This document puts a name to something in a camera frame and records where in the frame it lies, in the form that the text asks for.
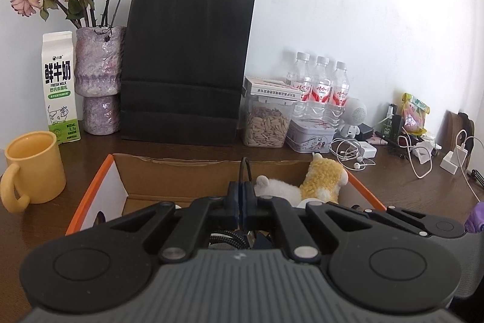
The black paper shopping bag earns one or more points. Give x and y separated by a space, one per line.
182 71

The white and yellow plush sheep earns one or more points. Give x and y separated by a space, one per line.
323 181

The colourful snack packet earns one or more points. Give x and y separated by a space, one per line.
414 113

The white charger adapter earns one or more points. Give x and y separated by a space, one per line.
366 150

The yellow ceramic mug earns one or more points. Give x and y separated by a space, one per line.
34 174

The printed metal tin box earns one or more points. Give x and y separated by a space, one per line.
309 136

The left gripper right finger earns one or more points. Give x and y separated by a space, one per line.
277 217

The white wired earphones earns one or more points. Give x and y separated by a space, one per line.
346 152

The water bottle right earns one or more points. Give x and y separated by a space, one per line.
339 95

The purple ceramic vase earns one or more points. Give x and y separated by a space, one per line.
98 58

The water bottle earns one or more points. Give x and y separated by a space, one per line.
321 89
339 95
298 77

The red cardboard pumpkin box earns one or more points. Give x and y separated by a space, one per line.
126 183

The white green milk carton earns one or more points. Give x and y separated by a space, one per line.
59 86

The water bottle left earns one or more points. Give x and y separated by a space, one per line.
298 77

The clear jar of seeds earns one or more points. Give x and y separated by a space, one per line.
267 121

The small white robot toy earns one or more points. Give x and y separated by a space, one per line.
354 114

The water bottle middle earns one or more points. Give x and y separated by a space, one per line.
321 89

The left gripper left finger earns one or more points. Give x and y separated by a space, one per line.
202 218

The purple linen drawstring bag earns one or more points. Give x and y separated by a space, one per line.
475 222

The flat box on jar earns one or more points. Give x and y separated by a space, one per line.
271 88

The white charger with cable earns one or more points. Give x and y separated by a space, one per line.
453 160

